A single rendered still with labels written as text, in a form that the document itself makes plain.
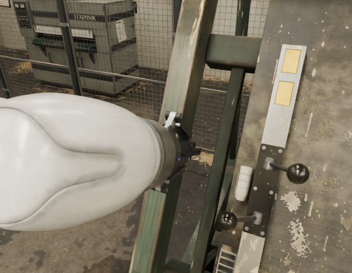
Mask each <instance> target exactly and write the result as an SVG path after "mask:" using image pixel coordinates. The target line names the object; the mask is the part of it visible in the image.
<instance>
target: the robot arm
mask: <svg viewBox="0 0 352 273"><path fill-rule="evenodd" d="M165 119H166V121H165V123H164V124H160V123H158V122H156V121H154V120H150V119H145V118H141V117H139V116H136V115H135V114H133V113H132V112H130V111H128V110H126V109H124V108H122V107H119V106H117V105H114V104H112V103H109V102H105V101H101V100H97V99H93V98H89V97H84V96H78V95H71V94H63V93H36V94H29V95H22V96H17V97H12V98H9V99H5V98H1V97H0V228H1V229H6V230H14V231H49V230H59V229H66V228H70V227H73V226H77V225H81V224H84V223H87V222H91V221H93V220H96V219H98V218H101V217H104V216H106V215H108V214H111V213H113V212H115V211H117V210H119V209H121V208H123V207H124V206H126V205H127V204H129V203H131V202H132V201H134V200H135V199H136V198H137V197H138V196H139V195H141V194H142V193H143V192H145V191H147V190H149V189H151V190H153V191H157V192H161V193H164V194H166V193H167V191H168V189H169V188H170V186H171V185H172V184H173V183H174V182H175V181H176V180H177V179H178V178H179V177H180V176H181V175H182V174H183V173H185V171H186V170H187V166H185V163H187V162H188V161H190V160H191V158H192V156H195V155H200V153H201V148H200V147H196V143H195V142H194V141H190V139H192V137H193V132H192V131H191V130H190V128H189V127H188V126H187V124H185V122H184V121H183V118H182V114H181V113H177V112H171V111H168V110H167V111H166V112H165ZM176 133H177V135H178V136H180V137H181V139H177V136H176Z"/></svg>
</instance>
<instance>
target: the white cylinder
mask: <svg viewBox="0 0 352 273"><path fill-rule="evenodd" d="M252 174H253V167H250V166H245V165H241V167H240V173H239V177H238V178H239V179H238V182H237V187H236V192H235V194H236V195H235V198H236V199H237V200H240V201H245V200H247V197H248V194H249V188H250V184H251V179H252Z"/></svg>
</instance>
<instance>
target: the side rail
mask: <svg viewBox="0 0 352 273"><path fill-rule="evenodd" d="M217 4H218V0H182V3H181V8H180V14H179V19H178V25H177V30H176V33H175V39H174V44H173V50H172V55H171V60H170V66H169V69H168V74H167V80H166V85H165V91H164V96H163V100H162V105H161V110H160V116H159V121H158V123H160V124H165V121H166V119H165V112H166V111H171V112H177V113H181V114H182V118H183V121H184V122H185V124H187V126H188V127H189V128H190V130H192V127H193V122H194V117H195V112H196V108H197V103H198V98H199V93H200V87H201V82H202V79H203V73H204V68H205V55H206V49H207V44H208V39H209V36H210V34H211V33H212V28H213V23H214V18H215V14H216V9H217ZM182 176H183V174H182V175H181V176H180V177H179V178H178V179H177V180H176V181H175V182H174V183H173V184H172V185H171V186H170V188H169V189H168V191H167V193H166V194H164V193H161V192H157V191H153V190H151V189H149V190H147V191H145V193H144V198H143V201H142V207H141V212H140V218H139V223H138V228H137V232H136V237H135V243H134V248H133V253H132V259H131V264H130V267H129V273H161V272H162V269H163V267H164V266H165V261H166V256H167V250H168V245H169V242H170V237H171V232H172V226H173V221H174V216H175V211H176V207H177V202H178V197H179V192H180V187H181V181H182Z"/></svg>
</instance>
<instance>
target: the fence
mask: <svg viewBox="0 0 352 273"><path fill-rule="evenodd" d="M287 49H290V50H300V51H301V54H300V57H299V62H298V67H297V71H296V74H293V73H284V72H282V67H283V62H284V57H285V52H286V50H287ZM306 50H307V46H301V45H288V44H282V49H281V54H280V57H279V62H278V67H277V72H276V77H275V81H274V85H273V90H272V95H271V100H270V104H269V110H268V114H267V118H266V123H265V128H264V133H263V137H262V143H261V144H268V145H273V146H278V147H283V148H285V145H286V140H287V137H288V132H289V127H290V122H291V118H292V112H293V109H294V105H295V99H296V95H297V90H298V85H299V81H300V77H301V72H302V68H303V63H304V58H305V53H306ZM280 81H283V82H291V83H294V86H293V89H292V94H291V99H290V104H289V106H285V105H278V104H275V99H276V95H277V90H278V85H279V82H280ZM264 242H265V238H262V237H258V236H255V235H252V234H249V233H246V232H243V231H242V236H241V239H240V245H239V249H238V254H237V259H236V264H235V268H234V272H233V273H258V269H259V264H260V259H261V256H262V251H263V246H264Z"/></svg>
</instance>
